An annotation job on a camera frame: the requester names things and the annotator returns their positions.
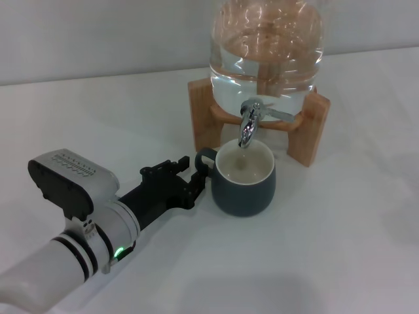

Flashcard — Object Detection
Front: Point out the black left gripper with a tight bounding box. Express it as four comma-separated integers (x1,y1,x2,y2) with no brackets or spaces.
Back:
117,156,210,237

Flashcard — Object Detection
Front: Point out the dark teal ceramic mug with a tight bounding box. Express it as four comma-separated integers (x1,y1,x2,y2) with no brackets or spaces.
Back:
194,140,277,218

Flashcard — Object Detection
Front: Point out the chrome dispenser faucet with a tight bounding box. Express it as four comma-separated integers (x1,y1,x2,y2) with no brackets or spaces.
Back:
237,97,295,149

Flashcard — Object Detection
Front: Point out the light wooden dispenser stand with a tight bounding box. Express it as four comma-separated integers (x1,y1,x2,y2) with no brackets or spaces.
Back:
187,78,331,168

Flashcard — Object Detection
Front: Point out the clear glass water dispenser jar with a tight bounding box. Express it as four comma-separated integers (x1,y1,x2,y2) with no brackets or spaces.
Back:
208,0,327,122

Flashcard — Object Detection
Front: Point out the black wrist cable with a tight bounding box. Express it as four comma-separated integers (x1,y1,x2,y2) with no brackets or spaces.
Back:
113,241,137,263

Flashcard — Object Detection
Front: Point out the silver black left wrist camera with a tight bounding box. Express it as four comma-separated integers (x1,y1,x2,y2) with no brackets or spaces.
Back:
27,148,120,224

